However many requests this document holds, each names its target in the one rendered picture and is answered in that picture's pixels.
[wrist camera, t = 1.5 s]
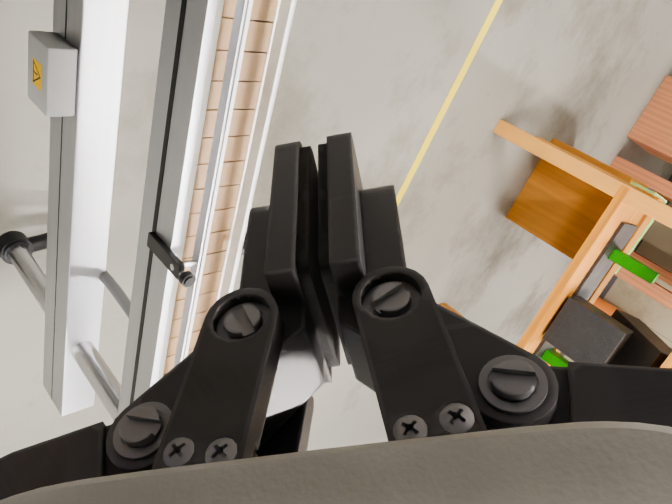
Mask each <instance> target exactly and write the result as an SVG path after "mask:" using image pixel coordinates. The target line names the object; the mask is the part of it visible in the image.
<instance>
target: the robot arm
mask: <svg viewBox="0 0 672 504"><path fill-rule="evenodd" d="M326 140H327V143H324V144H319V145H318V170H317V166H316V162H315V158H314V154H313V151H312V148H311V146H307V147H303V146H302V144H301V142H300V141H297V142H291V143H286V144H280V145H276V146H275V152H274V163H273V174H272V185H271V196H270V205H268V206H262V207H256V208H252V209H251V210H250V212H249V218H248V226H247V234H246V241H245V249H244V257H243V265H242V273H241V280H240V288H239V289H237V290H235V291H232V292H230V293H227V294H226V295H224V296H223V297H221V298H220V299H218V300H217V301H216V302H215V303H214V304H213V305H212V306H211V307H210V309H209V311H208V313H207V314H206V316H205V319H204V322H203V324H202V327H201V330H200V333H199V336H198V339H197V341H196V344H195V347H194V350H193V351H192V352H191V353H190V354H189V355H188V356H187V357H185V358H184V359H183V360H182V361H181V362H179V363H178V364H177V365H176V366H175V367H174V368H172V369H171V370H170V371H169V372H168V373H167V374H165V375H164V376H163V377H162V378H161V379H159V380H158V381H157V382H156V383H155V384H154V385H152V386H151V387H150V388H149V389H148V390H147V391H145V392H144V393H143V394H142V395H141V396H139V397H138V398H137V399H136V400H135V401H134V402H132V403H131V404H130V405H129V406H128V407H126V408H125V409H124V410H123V411H122V412H121V413H120V414H119V415H118V417H117V418H116V419H115V420H114V422H113V423H112V424H111V425H108V426H106V425H105V423H104V422H103V421H102V422H99V423H96V424H94V425H91V426H88V427H85V428H82V429H79V430H76V431H73V432H70V433H67V434H64V435H61V436H58V437H55V438H53V439H50V440H47V441H44V442H41V443H38V444H35V445H32V446H29V447H26V448H23V449H20V450H17V451H15V452H12V453H10V454H8V455H6V456H4V457H2V458H0V504H672V368H658V367H643V366H628V365H613V364H597V363H582V362H568V364H567V367H556V366H549V365H548V364H547V363H546V362H544V361H543V360H541V359H540V358H539V357H537V356H536V355H534V354H532V353H530V352H528V351H526V350H524V349H522V348H521V347H519V346H517V345H515V344H513V343H511V342H509V341H507V340H505V339H504V338H502V337H500V336H498V335H496V334H494V333H492V332H490V331H488V330H486V329H485V328H483V327H481V326H479V325H477V324H475V323H473V322H471V321H469V320H468V319H466V318H464V317H462V316H460V315H458V314H456V313H454V312H452V311H450V310H449V309H447V308H445V307H443V306H441V305H439V304H437V303H436V302H435V299H434V297H433V294H432V292H431V289H430V287H429V284H428V283H427V281H426V280H425V278H424V277H423V276H422V275H421V274H420V273H418V272H417V271H415V270H413V269H410V268H407V265H406V258H405V252H404V245H403V239H402V232H401V226H400V220H399V213H398V207H397V200H396V194H395V188H394V185H388V186H382V187H376V188H370V189H364V190H363V186H362V181H361V176H360V171H359V166H358V161H357V156H356V151H355V146H354V141H353V137H352V133H351V132H348V133H342V134H336V135H331V136H327V139H326ZM340 340H341V343H342V347H343V350H344V353H345V357H346V360H347V363H348V365H352V368H353V371H354V375H355V378H356V379H357V380H358V381H359V382H361V383H362V384H364V385H365V386H367V387H368V388H370V389H371V390H373V391H374V392H375V393H376V396H377V400H378V404H379V408H380V412H381V415H382V419H383V423H384V427H385V431H386V435H387V438H388V441H387V442H378V443H369V444H361V445H352V446H344V447H335V448H327V449H318V450H310V451H307V447H308V441H309V435H310V429H311V423H312V417H313V411H314V398H313V396H312V395H313V394H314V393H315V392H316V391H317V390H318V389H319V388H320V387H321V386H322V385H323V384H325V383H332V367H337V366H340Z"/></svg>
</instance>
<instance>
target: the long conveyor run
mask: <svg viewBox="0 0 672 504"><path fill-rule="evenodd" d="M296 3H297V0H166V5H165V14H164V22H163V31H162V39H161V48H160V56H159V65H158V74H157V82H156V91H155V99H154V108H153V116H152V125H151V134H150V142H149V151H148V159H147V168H146V176H145V185H144V193H143V202H142V211H141V219H140V228H139V236H138V245H137V253H136V262H135V271H134V279H133V288H132V296H131V305H130V313H129V322H128V331H127V339H126V348H125V356H124V365H123V373H122V382H121V390H120V399H119V408H118V415H119V414H120V413H121V412H122V411H123V410H124V409H125V408H126V407H128V406H129V405H130V404H131V403H132V402H134V401H135V400H136V399H137V398H138V397H139V396H141V395H142V394H143V393H144V392H145V391H147V390H148V389H149V388H150V387H151V386H152V385H154V384H155V383H156V382H157V381H158V380H159V379H161V378H162V377H163V376H164V375H165V374H167V373H168V372H169V371H170V370H171V369H172V368H174V367H175V366H176V365H177V364H178V363H179V362H181V361H182V360H183V359H184V358H185V357H187V356H188V355H189V354H190V353H191V352H192V351H193V350H194V347H195V344H196V341H197V339H198V336H199V333H200V330H201V327H202V324H203V322H204V319H205V316H206V314H207V313H208V311H209V309H210V307H211V306H212V305H213V304H214V303H215V302H216V301H217V300H218V299H220V298H221V297H223V296H224V295H226V294H227V293H230V292H232V291H233V288H234V284H235V279H236V275H237V270H238V266H239V261H240V257H241V256H242V255H244V249H245V241H246V234H247V233H246V230H247V225H248V218H249V212H250V210H251V207H252V202H253V198H254V193H255V189H256V184H257V180H258V175H259V171H260V166H261V162H262V157H263V152H264V148H265V143H266V139H267V134H268V130H269V125H270V121H271V116H272V112H273V107H274V103H275V98H276V94H277V89H278V85H279V80H280V75H281V71H282V66H283V62H284V57H285V53H286V48H287V44H288V39H289V35H290V30H291V26H292V21H293V17H294V12H295V7H296Z"/></svg>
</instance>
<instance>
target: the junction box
mask: <svg viewBox="0 0 672 504"><path fill-rule="evenodd" d="M77 56H78V50H77V49H76V48H75V47H74V46H73V45H72V44H70V43H69V42H68V41H67V40H66V39H64V38H63V37H62V36H61V35H60V34H59V33H57V32H47V31H29V32H28V98H29V99H30V100H31V101H32V102H33V103H34V104H35V105H36V106H37V107H38V108H39V109H40V111H41V112H42V113H43V114H44V115H45V116H46V117H64V116H74V115H75V98H76V77H77Z"/></svg>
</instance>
